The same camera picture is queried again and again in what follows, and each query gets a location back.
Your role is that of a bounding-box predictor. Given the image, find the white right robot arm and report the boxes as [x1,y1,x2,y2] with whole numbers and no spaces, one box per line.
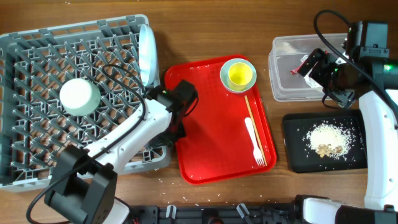
[293,49,397,223]

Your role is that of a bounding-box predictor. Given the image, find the white plastic fork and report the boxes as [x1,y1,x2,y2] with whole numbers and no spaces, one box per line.
[244,117,265,166]

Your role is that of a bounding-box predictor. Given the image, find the red snack wrapper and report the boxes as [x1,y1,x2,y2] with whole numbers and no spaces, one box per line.
[290,60,308,75]

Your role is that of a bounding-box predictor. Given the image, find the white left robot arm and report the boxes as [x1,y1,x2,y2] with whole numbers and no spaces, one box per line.
[44,83,198,223]

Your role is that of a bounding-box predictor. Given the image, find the red plastic tray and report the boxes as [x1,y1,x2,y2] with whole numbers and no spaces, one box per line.
[164,54,277,185]

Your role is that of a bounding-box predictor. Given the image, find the small green bowl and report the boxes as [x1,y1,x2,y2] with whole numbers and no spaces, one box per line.
[220,58,257,94]

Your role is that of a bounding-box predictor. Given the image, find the yellow cup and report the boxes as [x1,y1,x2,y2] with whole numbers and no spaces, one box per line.
[228,62,253,91]

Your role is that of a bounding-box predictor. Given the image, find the green bowl with rice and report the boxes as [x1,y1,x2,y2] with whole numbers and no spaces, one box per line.
[60,78,101,116]

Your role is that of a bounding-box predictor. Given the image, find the grey dishwasher rack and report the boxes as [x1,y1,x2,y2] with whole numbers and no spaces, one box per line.
[0,14,172,193]

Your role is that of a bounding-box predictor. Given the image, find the clear plastic bin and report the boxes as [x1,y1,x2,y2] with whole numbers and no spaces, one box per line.
[269,34,329,102]

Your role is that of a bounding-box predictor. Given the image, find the rice and food scraps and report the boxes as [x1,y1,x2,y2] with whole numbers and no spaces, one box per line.
[302,123,356,160]

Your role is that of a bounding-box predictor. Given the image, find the wooden chopstick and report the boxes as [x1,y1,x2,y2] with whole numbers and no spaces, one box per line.
[244,95,267,167]

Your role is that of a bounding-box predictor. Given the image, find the light blue plate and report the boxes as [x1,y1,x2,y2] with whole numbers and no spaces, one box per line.
[138,24,158,86]

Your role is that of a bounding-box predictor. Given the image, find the black waste tray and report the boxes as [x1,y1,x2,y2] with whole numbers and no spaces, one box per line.
[282,110,367,173]

